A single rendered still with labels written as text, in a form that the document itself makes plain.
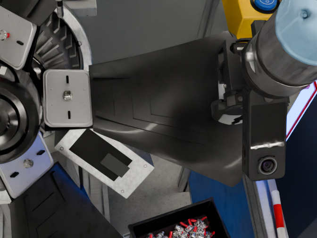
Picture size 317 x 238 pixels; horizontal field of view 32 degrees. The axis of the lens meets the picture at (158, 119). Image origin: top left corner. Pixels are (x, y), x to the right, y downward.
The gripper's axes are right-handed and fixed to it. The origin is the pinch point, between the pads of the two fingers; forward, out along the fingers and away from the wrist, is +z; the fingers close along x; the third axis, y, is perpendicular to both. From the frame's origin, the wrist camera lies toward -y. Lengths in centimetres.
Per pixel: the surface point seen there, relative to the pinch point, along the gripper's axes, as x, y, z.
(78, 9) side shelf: 19, 36, 44
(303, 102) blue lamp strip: -12.1, 2.8, 3.1
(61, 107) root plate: 23.1, 3.2, -0.9
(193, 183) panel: -14, 0, 101
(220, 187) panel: -14, -4, 66
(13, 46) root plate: 28.6, 10.2, -5.4
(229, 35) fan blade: -1.8, 13.2, 1.7
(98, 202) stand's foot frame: 16, -3, 113
